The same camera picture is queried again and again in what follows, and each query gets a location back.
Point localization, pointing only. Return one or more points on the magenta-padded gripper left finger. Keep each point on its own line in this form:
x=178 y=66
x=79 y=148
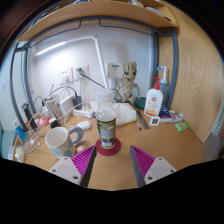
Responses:
x=68 y=168

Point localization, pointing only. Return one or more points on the white desk lamp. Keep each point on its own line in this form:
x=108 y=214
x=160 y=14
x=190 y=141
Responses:
x=100 y=56

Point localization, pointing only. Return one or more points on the clear spray bottle, blue nozzle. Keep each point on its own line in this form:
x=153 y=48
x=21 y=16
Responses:
x=164 y=86

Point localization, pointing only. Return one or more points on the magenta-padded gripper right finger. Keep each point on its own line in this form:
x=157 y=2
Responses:
x=156 y=168

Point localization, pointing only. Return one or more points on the steel tumbler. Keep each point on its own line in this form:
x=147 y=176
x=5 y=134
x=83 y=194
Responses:
x=52 y=106

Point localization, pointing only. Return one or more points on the metal ruler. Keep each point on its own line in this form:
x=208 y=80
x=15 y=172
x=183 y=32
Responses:
x=143 y=120

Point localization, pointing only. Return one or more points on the wooden shelf unit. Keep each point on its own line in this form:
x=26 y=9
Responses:
x=100 y=11

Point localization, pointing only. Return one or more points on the small white clock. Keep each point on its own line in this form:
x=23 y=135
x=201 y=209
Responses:
x=155 y=120

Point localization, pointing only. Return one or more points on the black plug-in charger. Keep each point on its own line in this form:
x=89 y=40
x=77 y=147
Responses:
x=78 y=103

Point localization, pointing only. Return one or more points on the wooden tree-man figurine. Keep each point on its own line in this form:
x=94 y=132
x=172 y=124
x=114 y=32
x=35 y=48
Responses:
x=128 y=86

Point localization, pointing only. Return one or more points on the clear bottle with dark label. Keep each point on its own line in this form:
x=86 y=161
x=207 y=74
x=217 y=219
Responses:
x=106 y=126

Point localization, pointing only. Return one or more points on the flat round red coaster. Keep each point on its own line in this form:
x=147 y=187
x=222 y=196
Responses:
x=115 y=151

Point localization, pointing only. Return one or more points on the small black cube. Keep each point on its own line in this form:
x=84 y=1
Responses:
x=55 y=124

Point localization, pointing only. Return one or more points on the white wall box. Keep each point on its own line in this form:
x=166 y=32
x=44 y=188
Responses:
x=115 y=70

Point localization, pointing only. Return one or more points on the white pump bottle, red pump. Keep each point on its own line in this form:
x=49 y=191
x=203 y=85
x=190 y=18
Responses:
x=153 y=103

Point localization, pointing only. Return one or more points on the white power strip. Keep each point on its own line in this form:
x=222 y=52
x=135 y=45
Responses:
x=83 y=112

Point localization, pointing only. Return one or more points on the white tissue pack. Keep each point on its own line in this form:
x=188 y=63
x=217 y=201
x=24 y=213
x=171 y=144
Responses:
x=126 y=113

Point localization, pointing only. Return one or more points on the white power adapter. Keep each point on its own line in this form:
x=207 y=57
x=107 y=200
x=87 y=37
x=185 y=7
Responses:
x=66 y=105

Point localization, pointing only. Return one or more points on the tall black bottle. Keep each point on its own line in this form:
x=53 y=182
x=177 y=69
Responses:
x=29 y=115

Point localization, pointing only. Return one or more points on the small green block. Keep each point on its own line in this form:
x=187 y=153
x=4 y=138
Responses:
x=182 y=126

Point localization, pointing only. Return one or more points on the white mug with blue patches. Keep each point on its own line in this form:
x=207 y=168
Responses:
x=58 y=140

